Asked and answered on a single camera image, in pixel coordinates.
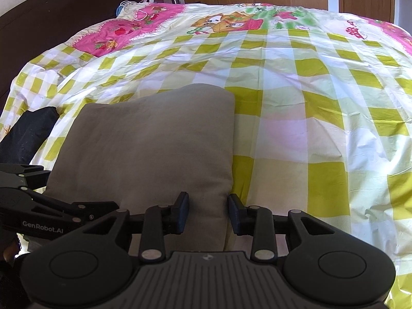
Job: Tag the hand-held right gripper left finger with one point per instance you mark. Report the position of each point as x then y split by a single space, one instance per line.
184 212

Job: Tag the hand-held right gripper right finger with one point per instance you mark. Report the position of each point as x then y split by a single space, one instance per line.
232 212

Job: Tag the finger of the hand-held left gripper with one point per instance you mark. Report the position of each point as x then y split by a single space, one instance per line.
93 210
25 175

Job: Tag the beige grey pillow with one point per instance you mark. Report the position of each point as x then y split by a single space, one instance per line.
144 141

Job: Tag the dark cloth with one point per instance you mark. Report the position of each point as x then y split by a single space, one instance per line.
29 132

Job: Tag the checked printed bed sheet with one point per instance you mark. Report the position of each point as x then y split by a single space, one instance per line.
305 119

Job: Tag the dark wooden headboard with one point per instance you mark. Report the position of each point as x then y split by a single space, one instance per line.
48 16

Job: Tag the blue face mask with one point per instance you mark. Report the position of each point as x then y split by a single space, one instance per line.
122 9

